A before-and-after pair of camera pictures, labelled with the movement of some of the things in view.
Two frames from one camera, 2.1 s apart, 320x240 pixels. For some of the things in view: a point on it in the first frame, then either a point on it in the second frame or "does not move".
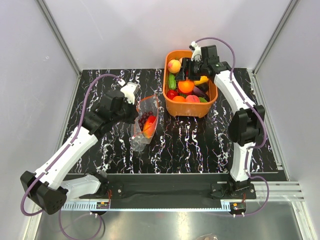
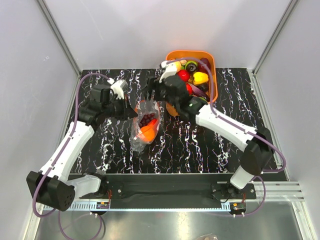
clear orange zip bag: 146,122 does not move
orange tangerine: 186,86 -> 147,133
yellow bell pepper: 203,79 does not move
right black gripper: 187,65 -> 156,85
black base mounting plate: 171,186 does not move
